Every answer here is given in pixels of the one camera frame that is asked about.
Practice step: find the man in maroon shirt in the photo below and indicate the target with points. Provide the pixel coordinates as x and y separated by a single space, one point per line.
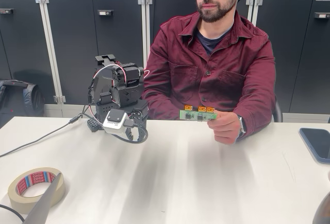
206 61

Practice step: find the dark wristwatch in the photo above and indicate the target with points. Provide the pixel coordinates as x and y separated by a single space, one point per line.
241 124

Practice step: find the white box camera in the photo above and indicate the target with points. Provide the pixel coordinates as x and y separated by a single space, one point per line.
115 122

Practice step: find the man's left hand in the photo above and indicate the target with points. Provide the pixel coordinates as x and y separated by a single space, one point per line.
227 128

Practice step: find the dark rounded object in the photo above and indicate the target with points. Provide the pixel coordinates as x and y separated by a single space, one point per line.
323 211

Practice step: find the green circuit board orange connectors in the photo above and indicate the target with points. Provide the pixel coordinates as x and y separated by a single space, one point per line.
198 116

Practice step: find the man's right forearm maroon sleeve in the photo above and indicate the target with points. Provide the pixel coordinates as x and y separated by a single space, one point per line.
162 103

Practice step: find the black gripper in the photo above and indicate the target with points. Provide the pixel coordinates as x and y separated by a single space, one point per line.
135 118

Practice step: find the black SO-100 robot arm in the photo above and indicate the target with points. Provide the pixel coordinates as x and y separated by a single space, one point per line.
121 79

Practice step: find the dark blue smartphone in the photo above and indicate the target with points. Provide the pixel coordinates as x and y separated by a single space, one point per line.
315 142

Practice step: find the dark grey backpack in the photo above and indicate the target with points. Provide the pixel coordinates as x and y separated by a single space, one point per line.
23 100

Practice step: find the beige masking tape roll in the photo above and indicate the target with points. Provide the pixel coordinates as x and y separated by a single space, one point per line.
18 198

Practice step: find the dark cabinet with team label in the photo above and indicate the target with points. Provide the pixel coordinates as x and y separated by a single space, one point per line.
72 41

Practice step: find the man's left forearm maroon sleeve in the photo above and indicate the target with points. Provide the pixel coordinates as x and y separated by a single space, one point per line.
257 110

